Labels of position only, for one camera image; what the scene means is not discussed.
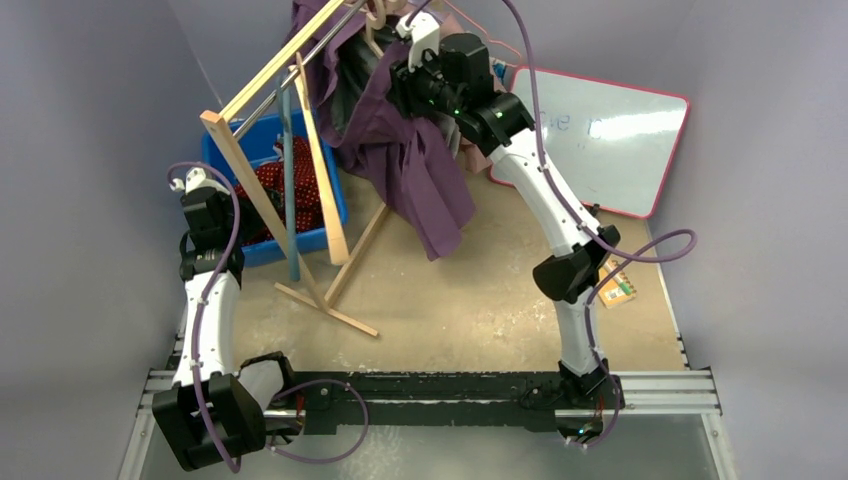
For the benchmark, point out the orange card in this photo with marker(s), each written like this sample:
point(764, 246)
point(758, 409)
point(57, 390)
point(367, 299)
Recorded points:
point(617, 288)

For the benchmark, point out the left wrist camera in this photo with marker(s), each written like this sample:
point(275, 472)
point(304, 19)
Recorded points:
point(195, 179)

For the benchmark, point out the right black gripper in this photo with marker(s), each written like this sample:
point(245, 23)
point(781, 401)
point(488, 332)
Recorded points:
point(407, 85)

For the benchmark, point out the pink garment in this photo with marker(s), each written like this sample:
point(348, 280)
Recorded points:
point(473, 160)

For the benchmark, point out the purple shirt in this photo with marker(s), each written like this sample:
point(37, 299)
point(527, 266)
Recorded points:
point(411, 162)

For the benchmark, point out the blue plastic bin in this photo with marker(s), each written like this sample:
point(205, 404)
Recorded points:
point(314, 240)

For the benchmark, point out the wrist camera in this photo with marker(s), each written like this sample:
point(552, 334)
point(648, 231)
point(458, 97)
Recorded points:
point(195, 179)
point(422, 32)

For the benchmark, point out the whiteboard with pink frame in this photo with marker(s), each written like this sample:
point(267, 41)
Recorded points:
point(612, 143)

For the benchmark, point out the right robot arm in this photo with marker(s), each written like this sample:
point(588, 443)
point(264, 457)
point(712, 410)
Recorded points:
point(451, 75)

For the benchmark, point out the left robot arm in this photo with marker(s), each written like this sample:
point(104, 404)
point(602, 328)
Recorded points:
point(213, 399)

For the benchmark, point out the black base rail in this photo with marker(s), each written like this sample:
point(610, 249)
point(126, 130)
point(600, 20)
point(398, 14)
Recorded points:
point(321, 401)

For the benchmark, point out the wooden clothes rack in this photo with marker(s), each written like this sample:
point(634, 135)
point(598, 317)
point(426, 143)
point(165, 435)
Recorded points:
point(303, 47)

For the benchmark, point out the blue-grey plastic hanger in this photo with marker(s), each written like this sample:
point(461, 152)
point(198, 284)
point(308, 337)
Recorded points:
point(283, 101)

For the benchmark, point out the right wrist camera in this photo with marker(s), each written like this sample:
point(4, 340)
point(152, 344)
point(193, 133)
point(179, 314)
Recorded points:
point(422, 32)

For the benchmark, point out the red polka dot skirt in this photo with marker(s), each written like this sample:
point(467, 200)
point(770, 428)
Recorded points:
point(271, 175)

